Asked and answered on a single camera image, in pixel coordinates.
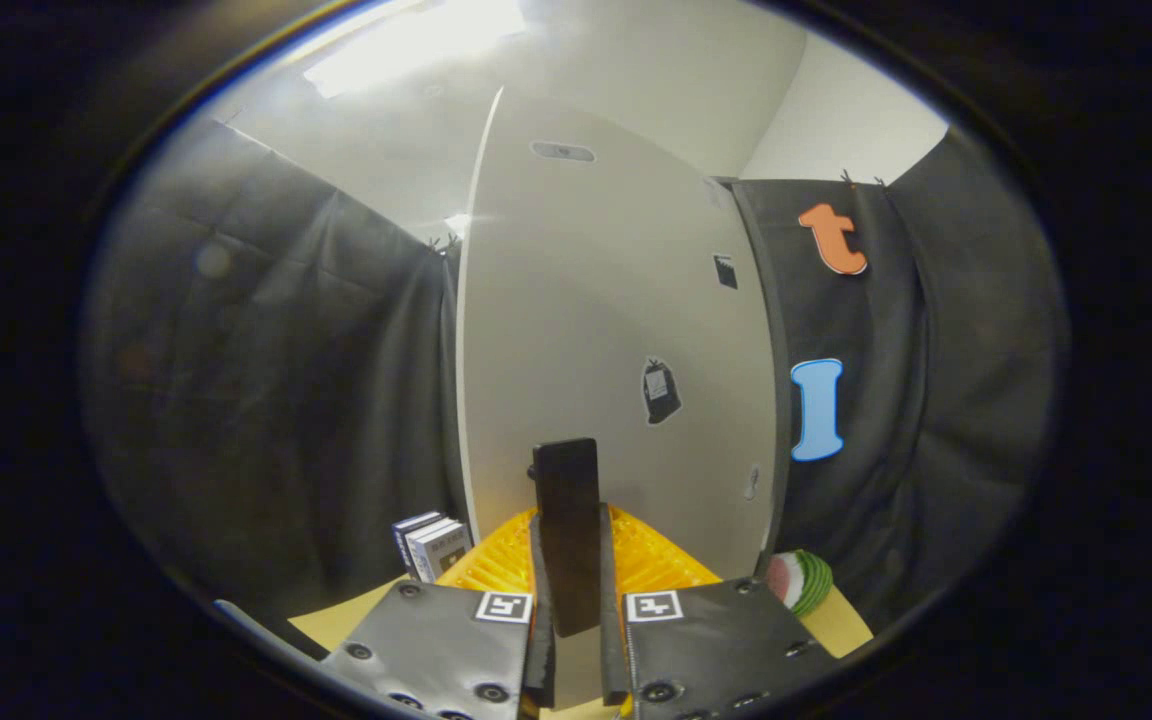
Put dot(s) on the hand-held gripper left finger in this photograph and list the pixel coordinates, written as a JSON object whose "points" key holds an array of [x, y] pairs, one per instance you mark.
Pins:
{"points": [[540, 620]]}

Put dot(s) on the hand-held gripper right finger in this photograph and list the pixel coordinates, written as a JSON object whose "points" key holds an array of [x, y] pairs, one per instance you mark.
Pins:
{"points": [[613, 620]]}

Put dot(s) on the dark grey shoe cabinet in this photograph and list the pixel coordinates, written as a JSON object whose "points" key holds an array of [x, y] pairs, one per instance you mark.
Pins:
{"points": [[771, 350]]}

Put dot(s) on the white shoe cabinet door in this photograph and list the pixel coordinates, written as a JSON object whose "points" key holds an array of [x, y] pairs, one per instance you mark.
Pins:
{"points": [[586, 300]]}

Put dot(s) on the blue cover book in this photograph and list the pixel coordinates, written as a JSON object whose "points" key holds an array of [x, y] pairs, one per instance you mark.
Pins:
{"points": [[402, 535]]}

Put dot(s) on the watermelon slice toy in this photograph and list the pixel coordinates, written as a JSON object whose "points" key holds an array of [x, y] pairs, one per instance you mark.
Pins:
{"points": [[798, 580]]}

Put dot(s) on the black backdrop cloth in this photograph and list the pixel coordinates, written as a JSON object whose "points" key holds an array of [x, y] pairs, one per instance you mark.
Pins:
{"points": [[936, 400], [266, 380]]}

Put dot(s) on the ceiling light panel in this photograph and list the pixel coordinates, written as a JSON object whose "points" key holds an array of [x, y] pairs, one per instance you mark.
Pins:
{"points": [[406, 45]]}

